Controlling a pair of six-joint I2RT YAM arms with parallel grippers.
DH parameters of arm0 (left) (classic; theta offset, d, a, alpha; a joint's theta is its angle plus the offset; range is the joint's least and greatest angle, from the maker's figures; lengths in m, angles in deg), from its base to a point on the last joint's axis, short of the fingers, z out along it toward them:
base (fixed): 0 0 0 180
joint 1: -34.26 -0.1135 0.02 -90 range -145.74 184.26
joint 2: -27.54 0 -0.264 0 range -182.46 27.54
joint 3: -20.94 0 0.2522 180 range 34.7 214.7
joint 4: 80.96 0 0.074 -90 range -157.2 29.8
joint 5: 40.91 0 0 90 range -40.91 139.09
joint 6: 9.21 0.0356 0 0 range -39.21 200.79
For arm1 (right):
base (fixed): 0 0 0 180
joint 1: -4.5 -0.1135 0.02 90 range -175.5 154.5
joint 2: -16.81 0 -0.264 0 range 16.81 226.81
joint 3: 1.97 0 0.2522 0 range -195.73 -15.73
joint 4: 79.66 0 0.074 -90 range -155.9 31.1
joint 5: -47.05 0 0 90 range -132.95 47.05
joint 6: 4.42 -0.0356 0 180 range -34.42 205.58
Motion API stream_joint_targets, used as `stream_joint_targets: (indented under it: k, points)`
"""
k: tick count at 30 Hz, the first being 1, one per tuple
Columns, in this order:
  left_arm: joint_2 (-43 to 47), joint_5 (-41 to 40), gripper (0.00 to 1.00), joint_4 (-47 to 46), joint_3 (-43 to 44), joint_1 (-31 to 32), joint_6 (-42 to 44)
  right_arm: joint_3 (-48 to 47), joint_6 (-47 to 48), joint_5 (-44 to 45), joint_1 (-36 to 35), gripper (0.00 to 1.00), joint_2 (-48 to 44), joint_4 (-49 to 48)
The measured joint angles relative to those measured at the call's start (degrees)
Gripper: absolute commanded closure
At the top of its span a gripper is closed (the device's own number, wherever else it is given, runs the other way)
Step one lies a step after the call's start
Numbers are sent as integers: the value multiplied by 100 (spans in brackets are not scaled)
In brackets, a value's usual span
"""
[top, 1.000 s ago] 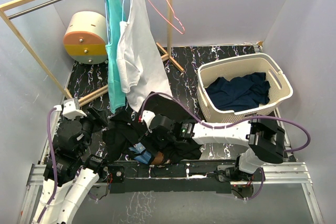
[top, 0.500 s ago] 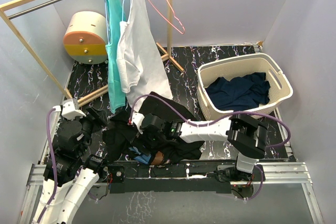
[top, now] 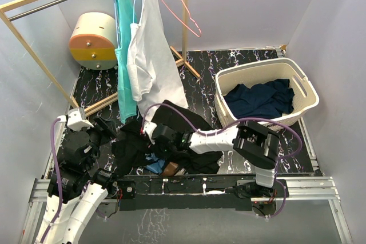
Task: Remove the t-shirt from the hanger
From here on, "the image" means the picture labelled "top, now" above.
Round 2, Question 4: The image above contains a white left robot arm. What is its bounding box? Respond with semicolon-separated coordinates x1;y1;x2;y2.
35;117;119;243

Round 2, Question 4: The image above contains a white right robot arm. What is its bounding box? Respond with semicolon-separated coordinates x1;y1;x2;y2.
142;121;280;197

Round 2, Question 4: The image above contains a white t shirt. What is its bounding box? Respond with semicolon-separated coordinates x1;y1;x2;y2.
126;0;188;120

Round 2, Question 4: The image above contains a teal t shirt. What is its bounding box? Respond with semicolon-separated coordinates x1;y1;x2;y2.
115;0;137;123

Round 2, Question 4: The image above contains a cream round drawer cabinet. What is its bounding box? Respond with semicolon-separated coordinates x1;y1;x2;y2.
69;12;118;70

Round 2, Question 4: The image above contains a navy blue garment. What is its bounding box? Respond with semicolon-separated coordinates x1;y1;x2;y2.
224;79;295;119

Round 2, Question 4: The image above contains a cream plastic laundry basket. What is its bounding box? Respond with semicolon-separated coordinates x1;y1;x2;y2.
214;58;319;131

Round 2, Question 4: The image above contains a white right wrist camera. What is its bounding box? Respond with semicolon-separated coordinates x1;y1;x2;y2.
140;122;157;145

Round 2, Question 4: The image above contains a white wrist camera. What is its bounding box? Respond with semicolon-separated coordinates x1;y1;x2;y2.
140;122;157;145
57;107;94;131

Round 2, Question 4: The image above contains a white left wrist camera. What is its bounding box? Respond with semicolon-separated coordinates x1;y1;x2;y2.
57;107;94;131

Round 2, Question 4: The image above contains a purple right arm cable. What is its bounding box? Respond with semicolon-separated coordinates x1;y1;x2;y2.
141;102;303;218

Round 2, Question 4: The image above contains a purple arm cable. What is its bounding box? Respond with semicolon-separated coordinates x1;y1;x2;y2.
141;102;303;218
38;117;67;242

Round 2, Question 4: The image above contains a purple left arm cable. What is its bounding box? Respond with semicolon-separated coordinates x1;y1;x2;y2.
38;117;67;242

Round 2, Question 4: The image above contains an aluminium base frame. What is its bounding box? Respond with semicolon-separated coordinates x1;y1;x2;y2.
21;175;354;244

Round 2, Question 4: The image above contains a wooden clothes rack frame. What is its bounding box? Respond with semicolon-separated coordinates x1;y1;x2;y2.
0;0;202;118

